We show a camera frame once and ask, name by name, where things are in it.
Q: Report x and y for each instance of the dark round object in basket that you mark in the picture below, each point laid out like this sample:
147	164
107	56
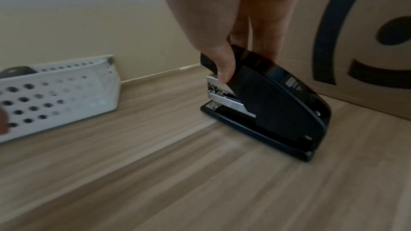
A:
16	71

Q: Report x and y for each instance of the cardboard box with black print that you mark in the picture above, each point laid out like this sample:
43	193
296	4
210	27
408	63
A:
353	34

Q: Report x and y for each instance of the person's right hand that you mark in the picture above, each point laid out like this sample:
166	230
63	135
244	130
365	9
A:
224	4

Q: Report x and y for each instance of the person's left hand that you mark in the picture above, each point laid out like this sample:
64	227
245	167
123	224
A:
2	121

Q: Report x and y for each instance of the black stapler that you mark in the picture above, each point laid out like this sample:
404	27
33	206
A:
273	103

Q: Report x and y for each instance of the white perforated plastic basket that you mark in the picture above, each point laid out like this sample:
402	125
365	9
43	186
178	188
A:
54	95

